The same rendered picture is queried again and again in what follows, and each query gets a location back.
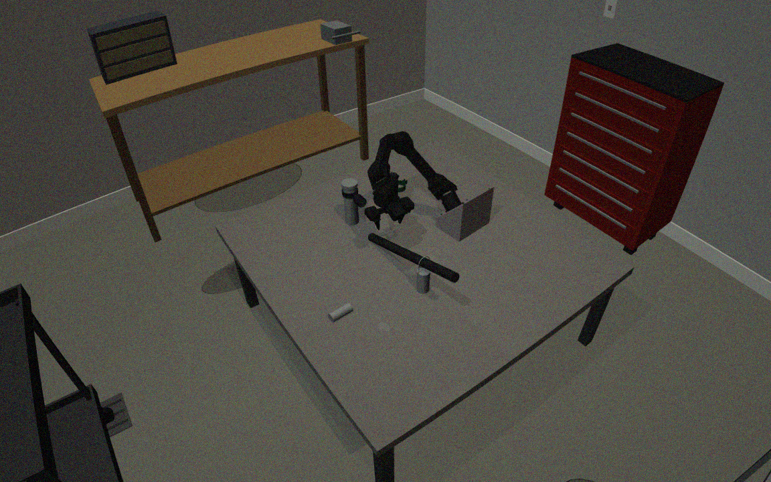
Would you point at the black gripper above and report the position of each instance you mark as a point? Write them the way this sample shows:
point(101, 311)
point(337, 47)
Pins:
point(373, 213)

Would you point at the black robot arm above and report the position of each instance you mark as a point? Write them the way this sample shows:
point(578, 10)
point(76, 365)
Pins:
point(387, 183)

